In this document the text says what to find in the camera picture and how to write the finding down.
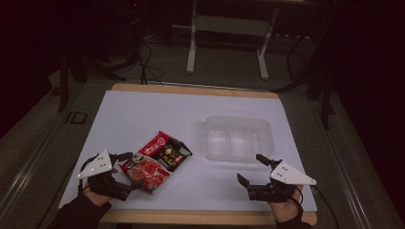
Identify red and black food packet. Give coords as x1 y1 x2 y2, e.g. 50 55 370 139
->
118 130 193 195

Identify black floor bracket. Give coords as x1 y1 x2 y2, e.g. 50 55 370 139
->
65 111 89 125

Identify clear plastic container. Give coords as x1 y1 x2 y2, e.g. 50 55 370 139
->
204 114 275 164

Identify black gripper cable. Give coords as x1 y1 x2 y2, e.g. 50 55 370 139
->
309 185 340 229

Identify aluminium floor rail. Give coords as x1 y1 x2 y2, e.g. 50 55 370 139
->
314 104 373 229
0 120 65 218

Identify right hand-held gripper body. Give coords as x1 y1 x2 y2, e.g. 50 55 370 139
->
247 160 318 204

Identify black floor cables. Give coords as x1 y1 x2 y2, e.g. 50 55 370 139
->
137 41 165 86

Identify white metal desk frame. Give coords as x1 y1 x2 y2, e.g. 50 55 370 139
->
185 0 281 81

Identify person's left hand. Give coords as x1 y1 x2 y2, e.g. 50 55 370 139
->
82 185 113 208

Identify white table sheet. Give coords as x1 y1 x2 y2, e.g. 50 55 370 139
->
58 90 318 213

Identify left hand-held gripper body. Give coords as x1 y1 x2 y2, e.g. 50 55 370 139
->
76 150 133 202

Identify person's right hand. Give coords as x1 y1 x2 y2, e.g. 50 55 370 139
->
269 201 304 224

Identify black metal stand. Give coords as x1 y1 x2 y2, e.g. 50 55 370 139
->
56 47 72 113
319 73 336 130

